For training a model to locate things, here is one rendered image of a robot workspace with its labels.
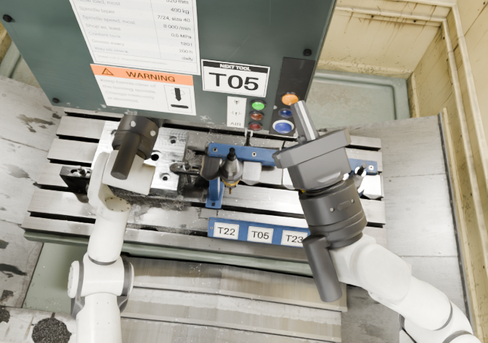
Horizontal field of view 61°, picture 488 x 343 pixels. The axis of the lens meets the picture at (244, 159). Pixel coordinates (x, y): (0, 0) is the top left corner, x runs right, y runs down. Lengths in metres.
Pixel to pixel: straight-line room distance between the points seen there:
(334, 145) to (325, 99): 1.49
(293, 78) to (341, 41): 1.43
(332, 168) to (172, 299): 1.00
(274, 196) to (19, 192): 1.00
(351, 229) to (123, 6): 0.43
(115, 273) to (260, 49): 0.62
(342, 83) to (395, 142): 0.51
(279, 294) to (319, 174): 0.93
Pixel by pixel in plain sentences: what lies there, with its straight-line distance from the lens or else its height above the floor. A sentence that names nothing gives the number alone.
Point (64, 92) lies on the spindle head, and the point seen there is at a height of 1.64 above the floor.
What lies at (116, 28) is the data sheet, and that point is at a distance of 0.60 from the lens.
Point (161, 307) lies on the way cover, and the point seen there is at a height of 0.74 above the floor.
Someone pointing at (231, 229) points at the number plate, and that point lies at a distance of 1.35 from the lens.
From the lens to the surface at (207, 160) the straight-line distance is 1.14.
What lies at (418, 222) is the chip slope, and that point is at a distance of 1.66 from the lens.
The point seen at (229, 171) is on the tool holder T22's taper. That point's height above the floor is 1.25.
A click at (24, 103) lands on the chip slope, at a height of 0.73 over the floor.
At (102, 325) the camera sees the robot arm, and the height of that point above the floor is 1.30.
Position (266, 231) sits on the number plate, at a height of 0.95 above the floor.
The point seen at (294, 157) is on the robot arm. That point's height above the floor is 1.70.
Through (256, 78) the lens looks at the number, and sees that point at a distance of 0.62.
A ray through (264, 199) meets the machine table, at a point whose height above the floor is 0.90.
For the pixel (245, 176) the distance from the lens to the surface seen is 1.12.
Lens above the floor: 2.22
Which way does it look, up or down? 62 degrees down
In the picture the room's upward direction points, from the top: 6 degrees clockwise
